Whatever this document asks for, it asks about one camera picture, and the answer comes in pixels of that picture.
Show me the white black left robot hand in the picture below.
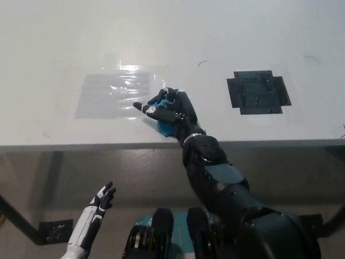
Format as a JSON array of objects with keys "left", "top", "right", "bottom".
[{"left": 67, "top": 181, "right": 117, "bottom": 248}]

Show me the grey taped rectangle patch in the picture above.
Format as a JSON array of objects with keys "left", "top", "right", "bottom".
[{"left": 74, "top": 64, "right": 167, "bottom": 121}]

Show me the black slanted table leg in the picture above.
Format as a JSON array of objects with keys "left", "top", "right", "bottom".
[
  {"left": 0, "top": 194, "right": 46, "bottom": 246},
  {"left": 319, "top": 202, "right": 345, "bottom": 238}
]

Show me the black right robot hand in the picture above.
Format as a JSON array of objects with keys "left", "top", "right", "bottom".
[{"left": 133, "top": 86, "right": 205, "bottom": 143}]

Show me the black tape marked spot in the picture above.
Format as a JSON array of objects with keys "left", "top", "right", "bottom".
[{"left": 225, "top": 70, "right": 292, "bottom": 115}]

